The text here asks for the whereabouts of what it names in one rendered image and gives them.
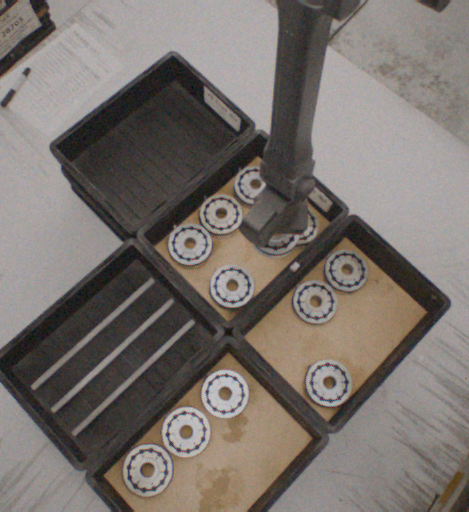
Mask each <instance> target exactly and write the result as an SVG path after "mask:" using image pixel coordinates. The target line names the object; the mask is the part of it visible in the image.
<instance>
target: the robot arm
mask: <svg viewBox="0 0 469 512"><path fill-rule="evenodd" d="M413 1H415V2H418V3H420V4H422V5H424V6H426V7H428V8H430V9H432V11H435V12H437V13H441V12H443V11H444V9H445V8H446V6H447V5H448V4H449V3H450V1H451V0H413ZM275 2H276V6H277V42H276V55H275V69H274V83H273V97H272V109H271V123H270V134H269V139H268V142H267V145H266V147H265V148H264V158H263V159H262V160H260V163H259V178H260V179H262V181H263V182H265V184H266V186H265V187H264V189H263V190H262V191H260V192H259V193H258V194H257V195H256V196H254V200H253V207H252V208H251V210H250V211H249V212H248V213H247V214H246V216H245V217H243V219H242V222H241V223H240V224H239V225H238V229H239V231H240V232H241V234H242V236H243V237H245V238H246V239H247V240H248V241H250V242H251V243H252V244H254V245H255V246H257V247H260V248H263V247H264V246H265V245H266V244H267V243H268V242H269V241H270V239H271V238H272V237H273V236H274V234H275V233H280V234H292V236H303V233H304V231H306V230H307V229H308V199H307V197H308V196H309V195H310V193H311V192H312V191H314V190H315V185H316V181H315V180H314V179H312V175H314V170H315V164H316V160H315V159H312V155H314V146H312V126H314V120H315V115H316V108H317V103H318V96H319V91H320V85H321V78H322V73H323V67H324V61H325V55H326V50H327V43H328V37H329V32H330V26H332V22H333V18H334V19H336V20H337V21H339V22H341V21H343V20H345V19H346V18H347V17H349V16H350V15H351V14H352V13H353V12H354V11H355V9H356V8H357V7H358V6H359V4H360V3H361V0H275Z"/></svg>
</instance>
